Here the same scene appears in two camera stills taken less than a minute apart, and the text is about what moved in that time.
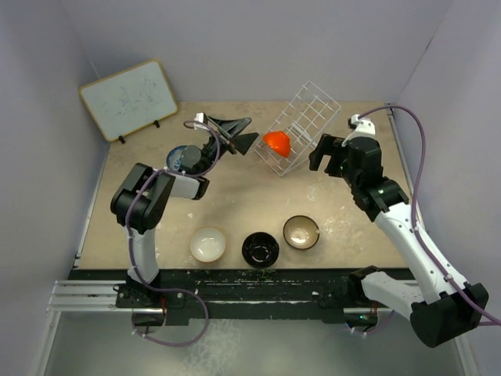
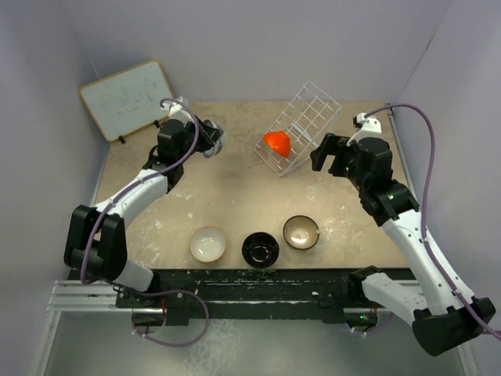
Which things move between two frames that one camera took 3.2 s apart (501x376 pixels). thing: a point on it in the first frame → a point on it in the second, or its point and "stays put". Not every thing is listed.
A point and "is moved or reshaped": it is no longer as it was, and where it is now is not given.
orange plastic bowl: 279,141 stays put
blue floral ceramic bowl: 174,157 is moved or reshaped
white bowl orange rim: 207,244 stays put
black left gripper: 232,128 → 208,135
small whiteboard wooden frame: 129,100 stays put
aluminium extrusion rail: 85,295 stays put
